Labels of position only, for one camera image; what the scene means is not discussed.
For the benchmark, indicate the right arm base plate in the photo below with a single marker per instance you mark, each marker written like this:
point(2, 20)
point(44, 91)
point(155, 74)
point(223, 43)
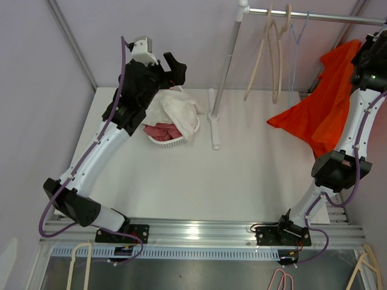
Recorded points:
point(275, 235)

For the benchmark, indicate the white plastic basket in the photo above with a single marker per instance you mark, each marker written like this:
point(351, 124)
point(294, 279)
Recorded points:
point(172, 142)

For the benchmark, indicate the beige wooden hanger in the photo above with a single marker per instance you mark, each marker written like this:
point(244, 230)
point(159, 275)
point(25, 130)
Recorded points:
point(275, 34)
point(258, 58)

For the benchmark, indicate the light blue wire hanger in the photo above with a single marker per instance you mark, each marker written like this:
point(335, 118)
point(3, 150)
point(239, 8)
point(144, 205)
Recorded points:
point(294, 40)

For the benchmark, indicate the metal clothes rack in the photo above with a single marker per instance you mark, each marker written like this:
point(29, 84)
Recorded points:
point(244, 9)

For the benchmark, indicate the beige hanger lower right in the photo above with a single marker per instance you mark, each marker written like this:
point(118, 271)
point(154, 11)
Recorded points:
point(366, 271)

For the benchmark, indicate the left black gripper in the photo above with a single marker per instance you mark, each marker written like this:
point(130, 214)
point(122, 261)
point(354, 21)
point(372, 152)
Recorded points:
point(176, 77)

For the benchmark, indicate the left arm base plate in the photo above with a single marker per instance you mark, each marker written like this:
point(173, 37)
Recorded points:
point(140, 231)

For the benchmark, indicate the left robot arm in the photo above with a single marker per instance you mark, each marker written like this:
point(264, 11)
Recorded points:
point(138, 84)

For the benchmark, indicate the aluminium rail frame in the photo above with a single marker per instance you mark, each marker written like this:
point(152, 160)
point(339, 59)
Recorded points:
point(210, 234)

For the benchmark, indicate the pink wire hanger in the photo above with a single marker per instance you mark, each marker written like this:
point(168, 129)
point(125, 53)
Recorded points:
point(285, 280)

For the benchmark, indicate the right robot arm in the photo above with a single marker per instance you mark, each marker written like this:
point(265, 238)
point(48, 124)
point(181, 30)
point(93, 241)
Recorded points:
point(337, 174)

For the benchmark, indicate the white t shirt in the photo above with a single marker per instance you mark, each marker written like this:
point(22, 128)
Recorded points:
point(175, 111)

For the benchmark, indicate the orange t shirt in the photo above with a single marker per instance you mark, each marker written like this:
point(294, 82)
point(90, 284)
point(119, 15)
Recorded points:
point(319, 119)

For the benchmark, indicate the white cable duct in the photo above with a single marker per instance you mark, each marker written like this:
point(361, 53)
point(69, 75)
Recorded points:
point(248, 254)

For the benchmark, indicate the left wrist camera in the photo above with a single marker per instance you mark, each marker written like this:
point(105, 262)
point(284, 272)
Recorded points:
point(141, 51)

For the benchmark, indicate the pink t shirt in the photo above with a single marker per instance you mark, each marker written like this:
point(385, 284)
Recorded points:
point(162, 132)

